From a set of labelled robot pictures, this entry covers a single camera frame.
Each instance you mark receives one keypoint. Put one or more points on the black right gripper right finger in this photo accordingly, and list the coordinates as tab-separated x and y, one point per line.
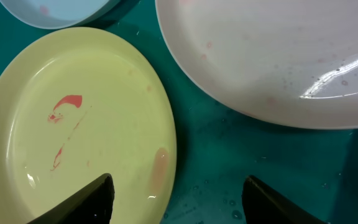
264	205

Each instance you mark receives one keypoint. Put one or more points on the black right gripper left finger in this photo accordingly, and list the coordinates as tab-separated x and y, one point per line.
91	204

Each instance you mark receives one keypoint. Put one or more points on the yellow plate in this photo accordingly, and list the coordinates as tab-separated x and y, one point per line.
76	104

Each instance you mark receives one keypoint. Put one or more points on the teal plastic tray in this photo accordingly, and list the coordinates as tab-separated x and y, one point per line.
217	146

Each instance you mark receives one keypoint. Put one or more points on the white plate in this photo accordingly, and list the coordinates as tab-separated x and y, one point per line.
288	62

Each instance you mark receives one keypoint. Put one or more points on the light blue plate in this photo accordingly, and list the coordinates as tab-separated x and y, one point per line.
58	14

